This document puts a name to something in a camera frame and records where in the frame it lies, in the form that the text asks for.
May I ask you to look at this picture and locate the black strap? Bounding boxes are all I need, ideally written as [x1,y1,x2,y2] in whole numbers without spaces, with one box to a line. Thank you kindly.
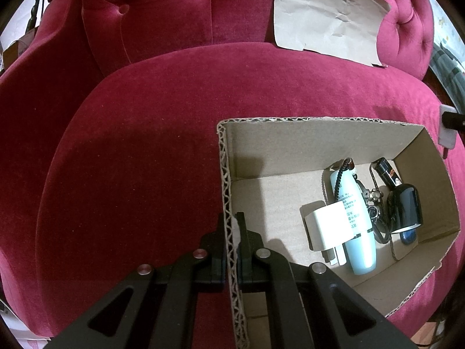
[25,0,48,33]

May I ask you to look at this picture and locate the large white charger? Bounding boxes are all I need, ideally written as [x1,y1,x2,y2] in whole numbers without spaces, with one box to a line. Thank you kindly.
[438,105,459,158]

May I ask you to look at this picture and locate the light blue bottle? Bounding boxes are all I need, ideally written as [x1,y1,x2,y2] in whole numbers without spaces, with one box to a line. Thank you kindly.
[329,167,376,275]

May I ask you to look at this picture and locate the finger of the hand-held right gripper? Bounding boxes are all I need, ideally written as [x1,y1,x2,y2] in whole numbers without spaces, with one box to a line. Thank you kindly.
[440,111,465,130]

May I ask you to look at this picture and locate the metal keychain with carabiner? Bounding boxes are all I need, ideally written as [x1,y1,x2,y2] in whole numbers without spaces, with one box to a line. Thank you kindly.
[321,157,396,259]

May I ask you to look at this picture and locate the red velvet sofa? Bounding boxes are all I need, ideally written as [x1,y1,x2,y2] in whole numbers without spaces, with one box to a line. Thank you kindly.
[0,0,465,349]

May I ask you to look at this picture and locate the brown cardboard boxes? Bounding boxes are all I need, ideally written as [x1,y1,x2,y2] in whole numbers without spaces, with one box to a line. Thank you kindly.
[2,38,30,70]

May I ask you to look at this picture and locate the black power adapter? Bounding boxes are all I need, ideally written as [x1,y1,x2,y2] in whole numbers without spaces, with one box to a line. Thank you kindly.
[386,184,424,234]

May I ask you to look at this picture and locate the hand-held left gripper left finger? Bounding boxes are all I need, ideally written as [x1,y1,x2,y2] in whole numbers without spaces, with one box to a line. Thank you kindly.
[44,211,228,349]

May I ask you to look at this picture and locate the cardboard box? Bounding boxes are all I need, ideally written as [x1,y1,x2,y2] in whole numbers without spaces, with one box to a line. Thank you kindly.
[217,116,460,349]

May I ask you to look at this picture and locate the small white charger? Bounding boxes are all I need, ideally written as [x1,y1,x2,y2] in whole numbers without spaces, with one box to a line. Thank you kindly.
[303,202,349,267]

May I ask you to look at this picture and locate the brown paper sheet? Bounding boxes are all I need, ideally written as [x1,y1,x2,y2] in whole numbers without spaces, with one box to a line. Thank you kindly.
[273,0,391,68]

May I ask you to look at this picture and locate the black tube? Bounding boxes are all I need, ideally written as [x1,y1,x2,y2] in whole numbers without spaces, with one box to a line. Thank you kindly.
[374,157,402,190]

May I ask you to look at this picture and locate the grey bedding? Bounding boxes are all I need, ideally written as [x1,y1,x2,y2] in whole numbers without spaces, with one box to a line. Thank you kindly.
[430,40,465,99]

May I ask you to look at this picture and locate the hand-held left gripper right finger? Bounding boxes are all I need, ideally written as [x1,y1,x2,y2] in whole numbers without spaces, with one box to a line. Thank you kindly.
[235,211,413,349]

